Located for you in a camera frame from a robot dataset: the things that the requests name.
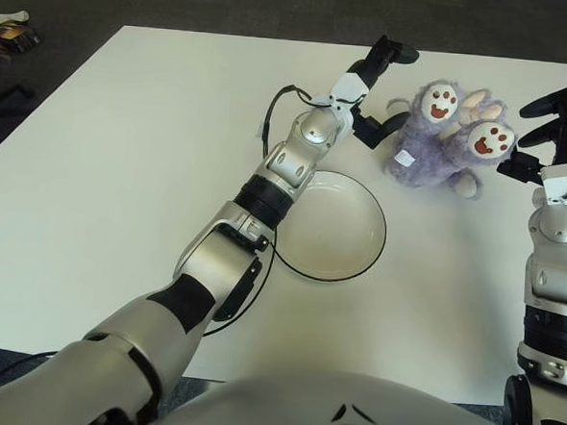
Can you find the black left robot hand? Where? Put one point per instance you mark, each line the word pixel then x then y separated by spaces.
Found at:
pixel 379 59

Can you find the purple plush bunny doll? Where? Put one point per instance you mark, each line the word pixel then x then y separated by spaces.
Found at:
pixel 426 154

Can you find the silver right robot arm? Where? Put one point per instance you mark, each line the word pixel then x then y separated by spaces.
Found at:
pixel 557 268

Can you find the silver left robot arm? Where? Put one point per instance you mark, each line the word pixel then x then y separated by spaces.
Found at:
pixel 222 262

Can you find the white plate with black rim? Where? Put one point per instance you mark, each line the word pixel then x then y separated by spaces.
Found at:
pixel 340 225

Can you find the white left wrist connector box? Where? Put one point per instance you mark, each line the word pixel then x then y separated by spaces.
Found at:
pixel 349 86

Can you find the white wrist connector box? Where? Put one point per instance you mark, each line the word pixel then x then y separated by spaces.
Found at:
pixel 349 86
pixel 562 179

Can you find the white right wrist connector box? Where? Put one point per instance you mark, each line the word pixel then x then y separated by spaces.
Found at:
pixel 562 179

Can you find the grey robot torso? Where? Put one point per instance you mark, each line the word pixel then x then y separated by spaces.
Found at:
pixel 300 406

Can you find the brown box on floor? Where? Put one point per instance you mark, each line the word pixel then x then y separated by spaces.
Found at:
pixel 15 34

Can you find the black chair base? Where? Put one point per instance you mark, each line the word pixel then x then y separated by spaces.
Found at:
pixel 11 92

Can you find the white paper sheet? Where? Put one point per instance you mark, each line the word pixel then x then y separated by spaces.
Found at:
pixel 2 17

